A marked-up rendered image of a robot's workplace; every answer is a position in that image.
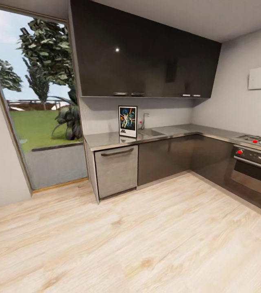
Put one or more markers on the poster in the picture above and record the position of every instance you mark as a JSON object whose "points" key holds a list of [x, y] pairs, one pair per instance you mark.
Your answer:
{"points": [[127, 121]]}

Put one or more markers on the dishwasher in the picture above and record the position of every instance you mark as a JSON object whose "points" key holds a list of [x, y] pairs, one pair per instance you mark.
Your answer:
{"points": [[116, 169]]}

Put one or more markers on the oven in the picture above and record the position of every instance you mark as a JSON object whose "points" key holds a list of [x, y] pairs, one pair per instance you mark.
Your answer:
{"points": [[244, 170]]}

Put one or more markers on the drop in sink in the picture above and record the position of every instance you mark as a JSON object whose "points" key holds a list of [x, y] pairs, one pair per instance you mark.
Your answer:
{"points": [[163, 131]]}

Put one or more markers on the cabinet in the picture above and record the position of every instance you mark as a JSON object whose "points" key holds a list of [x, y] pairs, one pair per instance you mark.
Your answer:
{"points": [[191, 64], [116, 54]]}

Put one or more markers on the fixed window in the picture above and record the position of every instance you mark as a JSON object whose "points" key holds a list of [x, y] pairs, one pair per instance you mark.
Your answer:
{"points": [[38, 91]]}

